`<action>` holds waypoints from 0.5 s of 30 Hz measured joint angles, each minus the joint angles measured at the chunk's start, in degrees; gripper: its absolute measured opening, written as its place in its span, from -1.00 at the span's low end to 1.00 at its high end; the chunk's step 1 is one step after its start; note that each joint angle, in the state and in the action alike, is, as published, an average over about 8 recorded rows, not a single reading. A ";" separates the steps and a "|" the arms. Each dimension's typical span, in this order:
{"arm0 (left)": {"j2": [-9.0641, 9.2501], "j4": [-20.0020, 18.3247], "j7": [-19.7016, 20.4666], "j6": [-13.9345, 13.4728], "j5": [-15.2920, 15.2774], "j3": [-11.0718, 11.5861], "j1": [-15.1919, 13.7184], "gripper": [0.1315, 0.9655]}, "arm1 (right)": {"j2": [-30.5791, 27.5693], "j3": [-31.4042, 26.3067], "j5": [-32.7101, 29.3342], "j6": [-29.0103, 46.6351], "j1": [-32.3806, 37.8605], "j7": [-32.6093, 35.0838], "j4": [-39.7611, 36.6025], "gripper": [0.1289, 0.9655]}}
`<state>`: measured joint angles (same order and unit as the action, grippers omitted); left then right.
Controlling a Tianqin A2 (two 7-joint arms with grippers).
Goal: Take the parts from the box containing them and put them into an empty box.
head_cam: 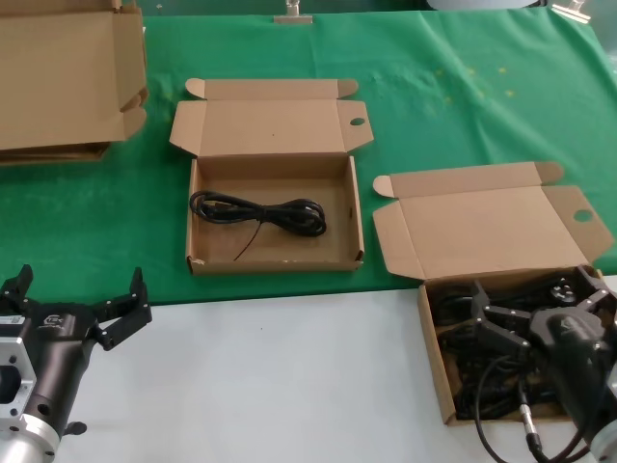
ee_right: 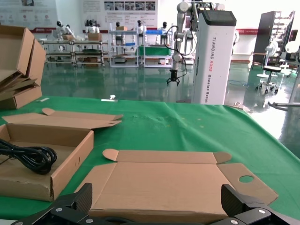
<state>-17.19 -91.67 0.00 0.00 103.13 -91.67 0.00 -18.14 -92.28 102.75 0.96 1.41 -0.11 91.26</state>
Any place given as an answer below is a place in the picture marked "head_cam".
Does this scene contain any flattened cardboard box stack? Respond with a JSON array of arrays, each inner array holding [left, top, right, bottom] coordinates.
[[0, 141, 112, 167]]

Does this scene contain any metal tablecloth clip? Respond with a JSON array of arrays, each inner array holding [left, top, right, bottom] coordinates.
[[273, 0, 315, 25], [550, 0, 594, 23]]

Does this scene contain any open brown cardboard mailer box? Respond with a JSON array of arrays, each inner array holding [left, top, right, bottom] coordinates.
[[371, 161, 617, 427], [168, 77, 376, 277]]

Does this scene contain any stack of flat cardboard boxes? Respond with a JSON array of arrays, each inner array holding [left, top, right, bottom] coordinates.
[[0, 0, 148, 152]]

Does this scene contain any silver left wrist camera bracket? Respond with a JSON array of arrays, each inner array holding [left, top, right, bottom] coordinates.
[[0, 335, 40, 426]]

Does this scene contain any black power cable bundle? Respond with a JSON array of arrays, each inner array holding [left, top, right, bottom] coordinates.
[[188, 189, 329, 262], [426, 276, 580, 341], [443, 344, 573, 422]]

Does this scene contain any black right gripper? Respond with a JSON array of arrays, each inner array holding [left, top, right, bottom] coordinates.
[[469, 264, 617, 440]]

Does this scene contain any green tablecloth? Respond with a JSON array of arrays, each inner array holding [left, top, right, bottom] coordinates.
[[0, 7, 617, 311]]

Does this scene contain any wrist cable with metal connector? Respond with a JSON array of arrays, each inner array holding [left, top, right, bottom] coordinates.
[[474, 354, 597, 463]]

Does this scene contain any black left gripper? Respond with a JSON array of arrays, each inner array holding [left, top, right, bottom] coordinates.
[[0, 263, 153, 436]]

